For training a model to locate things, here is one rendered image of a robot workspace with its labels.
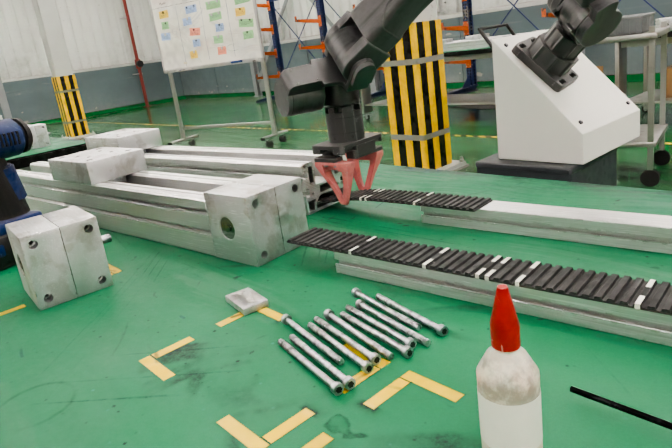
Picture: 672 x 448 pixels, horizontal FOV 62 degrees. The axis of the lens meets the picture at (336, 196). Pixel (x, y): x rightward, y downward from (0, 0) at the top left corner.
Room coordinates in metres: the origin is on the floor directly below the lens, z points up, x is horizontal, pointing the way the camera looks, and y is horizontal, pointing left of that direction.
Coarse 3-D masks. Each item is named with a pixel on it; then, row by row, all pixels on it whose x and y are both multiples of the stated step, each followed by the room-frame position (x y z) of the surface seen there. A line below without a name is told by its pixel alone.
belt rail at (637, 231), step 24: (432, 216) 0.76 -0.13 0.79; (456, 216) 0.74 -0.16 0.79; (480, 216) 0.71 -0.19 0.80; (504, 216) 0.68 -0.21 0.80; (528, 216) 0.66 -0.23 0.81; (552, 216) 0.64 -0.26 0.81; (576, 216) 0.63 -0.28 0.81; (600, 216) 0.62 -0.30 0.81; (624, 216) 0.61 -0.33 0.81; (648, 216) 0.60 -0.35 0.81; (576, 240) 0.62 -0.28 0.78; (600, 240) 0.60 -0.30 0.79; (624, 240) 0.59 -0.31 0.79; (648, 240) 0.58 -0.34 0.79
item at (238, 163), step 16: (160, 160) 1.17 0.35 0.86; (176, 160) 1.13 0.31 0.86; (192, 160) 1.09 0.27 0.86; (208, 160) 1.05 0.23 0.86; (224, 160) 1.02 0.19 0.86; (240, 160) 1.00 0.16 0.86; (256, 160) 0.98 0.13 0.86; (272, 160) 0.96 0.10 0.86; (288, 160) 0.94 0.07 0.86; (304, 160) 0.98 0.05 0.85; (224, 176) 1.02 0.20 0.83; (240, 176) 0.99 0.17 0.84; (304, 176) 0.90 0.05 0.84; (320, 176) 0.96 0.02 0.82; (336, 176) 0.94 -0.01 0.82; (304, 192) 0.90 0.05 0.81; (320, 192) 0.91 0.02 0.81; (320, 208) 0.91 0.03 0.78
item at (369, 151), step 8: (360, 144) 0.84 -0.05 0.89; (368, 144) 0.86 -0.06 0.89; (352, 152) 0.84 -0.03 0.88; (360, 152) 0.84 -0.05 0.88; (368, 152) 0.86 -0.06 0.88; (376, 152) 0.87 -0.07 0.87; (352, 160) 0.91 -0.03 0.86; (376, 160) 0.88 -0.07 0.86; (376, 168) 0.88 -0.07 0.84; (360, 176) 0.90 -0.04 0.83; (368, 176) 0.88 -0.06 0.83; (360, 184) 0.90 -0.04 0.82; (368, 184) 0.89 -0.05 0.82
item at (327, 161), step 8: (328, 152) 0.87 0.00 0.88; (320, 160) 0.85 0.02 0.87; (328, 160) 0.84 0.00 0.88; (336, 160) 0.83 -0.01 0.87; (344, 160) 0.84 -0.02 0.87; (320, 168) 0.86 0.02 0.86; (328, 168) 0.85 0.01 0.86; (336, 168) 0.84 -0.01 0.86; (344, 168) 0.82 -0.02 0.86; (352, 168) 0.83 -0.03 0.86; (328, 176) 0.86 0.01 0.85; (344, 176) 0.83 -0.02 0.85; (352, 176) 0.84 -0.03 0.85; (336, 184) 0.86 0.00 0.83; (344, 184) 0.84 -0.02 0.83; (336, 192) 0.86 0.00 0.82; (344, 192) 0.85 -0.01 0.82; (344, 200) 0.85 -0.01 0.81
